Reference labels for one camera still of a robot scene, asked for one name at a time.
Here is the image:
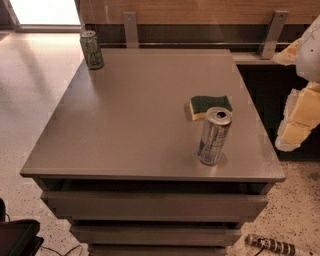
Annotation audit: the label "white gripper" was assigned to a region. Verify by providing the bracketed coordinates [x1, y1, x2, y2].
[273, 15, 320, 152]

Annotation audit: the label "silver redbull can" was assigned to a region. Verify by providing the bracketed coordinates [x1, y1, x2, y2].
[198, 107, 232, 165]

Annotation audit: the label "green soda can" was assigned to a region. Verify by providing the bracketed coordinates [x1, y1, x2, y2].
[80, 30, 104, 70]

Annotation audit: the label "green yellow sponge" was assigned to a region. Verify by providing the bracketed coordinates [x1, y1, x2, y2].
[189, 96, 232, 121]

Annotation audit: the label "black white patterned tube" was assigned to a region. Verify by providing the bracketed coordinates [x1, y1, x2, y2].
[245, 234, 296, 256]

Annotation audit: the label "grey drawer cabinet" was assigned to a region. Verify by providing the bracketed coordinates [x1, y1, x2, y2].
[22, 49, 285, 256]

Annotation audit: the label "black bag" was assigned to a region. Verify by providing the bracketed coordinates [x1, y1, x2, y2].
[0, 199, 44, 256]

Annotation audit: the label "right metal bracket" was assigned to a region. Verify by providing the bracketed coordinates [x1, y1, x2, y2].
[258, 10, 289, 60]

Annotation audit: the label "metal bracket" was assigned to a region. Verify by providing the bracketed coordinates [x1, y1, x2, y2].
[123, 12, 139, 48]
[258, 10, 289, 60]

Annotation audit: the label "left metal bracket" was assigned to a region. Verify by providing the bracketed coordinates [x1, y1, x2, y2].
[123, 12, 139, 48]

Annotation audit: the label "black floor cable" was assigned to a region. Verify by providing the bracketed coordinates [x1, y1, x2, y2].
[39, 244, 84, 256]

